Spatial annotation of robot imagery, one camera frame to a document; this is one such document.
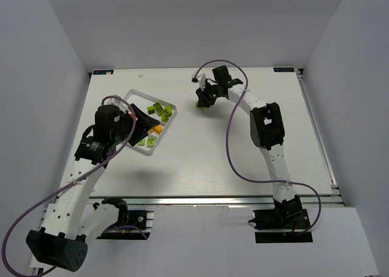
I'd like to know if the light green lego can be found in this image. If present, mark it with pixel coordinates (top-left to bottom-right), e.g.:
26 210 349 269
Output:
160 113 170 123

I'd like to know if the blue label left corner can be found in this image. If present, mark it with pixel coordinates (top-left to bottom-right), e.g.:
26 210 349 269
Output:
92 69 114 75

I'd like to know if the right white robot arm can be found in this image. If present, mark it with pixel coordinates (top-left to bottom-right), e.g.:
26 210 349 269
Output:
191 65 303 228

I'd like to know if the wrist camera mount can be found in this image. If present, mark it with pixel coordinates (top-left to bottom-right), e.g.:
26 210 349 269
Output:
191 72 207 91
105 97 128 112

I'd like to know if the blue label corner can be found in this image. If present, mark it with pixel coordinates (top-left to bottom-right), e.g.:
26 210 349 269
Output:
273 67 295 73
92 69 114 75

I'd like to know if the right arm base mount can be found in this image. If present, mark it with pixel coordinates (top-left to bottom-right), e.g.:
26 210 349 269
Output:
248 208 313 244

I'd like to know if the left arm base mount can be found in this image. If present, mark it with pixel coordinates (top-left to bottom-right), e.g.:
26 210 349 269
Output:
93 197 153 241

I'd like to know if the dark green square lego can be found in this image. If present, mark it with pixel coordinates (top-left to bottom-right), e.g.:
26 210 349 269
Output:
147 106 155 114

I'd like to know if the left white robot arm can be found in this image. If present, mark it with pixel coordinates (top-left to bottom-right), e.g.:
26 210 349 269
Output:
26 104 159 272

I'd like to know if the aluminium front rail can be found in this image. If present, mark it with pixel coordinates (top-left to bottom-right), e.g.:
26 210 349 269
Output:
87 195 344 206

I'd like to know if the white divided sorting tray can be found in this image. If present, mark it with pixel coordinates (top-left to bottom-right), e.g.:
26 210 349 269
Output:
124 89 177 155

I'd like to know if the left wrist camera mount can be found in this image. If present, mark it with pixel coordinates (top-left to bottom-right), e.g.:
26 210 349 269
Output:
105 97 128 112

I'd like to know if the blue label right corner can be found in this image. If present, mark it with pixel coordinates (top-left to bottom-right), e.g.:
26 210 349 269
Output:
273 67 295 73

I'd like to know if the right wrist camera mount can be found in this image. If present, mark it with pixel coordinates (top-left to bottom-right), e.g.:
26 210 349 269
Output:
191 72 207 91

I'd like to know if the dark green long lego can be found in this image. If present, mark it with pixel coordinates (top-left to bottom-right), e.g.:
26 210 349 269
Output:
153 102 165 116

